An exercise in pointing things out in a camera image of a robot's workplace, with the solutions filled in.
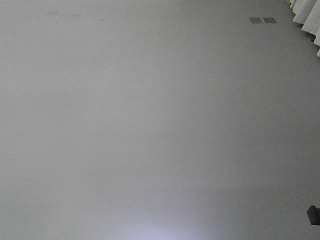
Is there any white draped curtain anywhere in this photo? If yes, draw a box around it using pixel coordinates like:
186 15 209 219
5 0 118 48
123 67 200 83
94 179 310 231
286 0 320 47

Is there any dark floor patch right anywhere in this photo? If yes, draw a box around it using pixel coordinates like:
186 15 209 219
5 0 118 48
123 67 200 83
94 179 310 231
262 17 277 24

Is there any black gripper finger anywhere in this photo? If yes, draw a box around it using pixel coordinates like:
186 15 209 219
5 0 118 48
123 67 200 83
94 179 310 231
307 205 320 225

